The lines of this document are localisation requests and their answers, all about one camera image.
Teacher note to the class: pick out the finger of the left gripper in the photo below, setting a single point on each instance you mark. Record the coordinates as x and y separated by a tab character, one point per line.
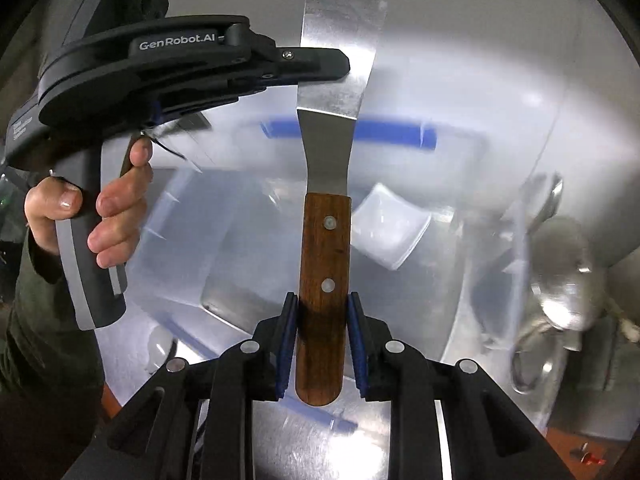
271	66

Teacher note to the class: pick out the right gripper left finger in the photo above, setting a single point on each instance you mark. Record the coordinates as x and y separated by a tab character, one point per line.
256	369

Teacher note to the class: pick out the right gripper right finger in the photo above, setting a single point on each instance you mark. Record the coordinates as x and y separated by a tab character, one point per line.
388	370

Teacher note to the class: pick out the wooden handled metal spatula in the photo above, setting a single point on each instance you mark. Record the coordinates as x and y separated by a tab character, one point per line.
327	115

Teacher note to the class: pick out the dark green sleeve forearm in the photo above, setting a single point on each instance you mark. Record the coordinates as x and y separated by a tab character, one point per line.
52	375

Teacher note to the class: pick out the person's left hand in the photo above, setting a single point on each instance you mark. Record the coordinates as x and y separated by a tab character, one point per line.
121	206

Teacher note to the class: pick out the large metal ladle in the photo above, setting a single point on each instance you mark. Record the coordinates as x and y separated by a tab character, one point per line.
567	285

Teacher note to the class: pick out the clear plastic storage bin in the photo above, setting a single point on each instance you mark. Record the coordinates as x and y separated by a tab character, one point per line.
196	420

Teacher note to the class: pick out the metal spoon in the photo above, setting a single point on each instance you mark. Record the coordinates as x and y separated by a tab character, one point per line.
541	196

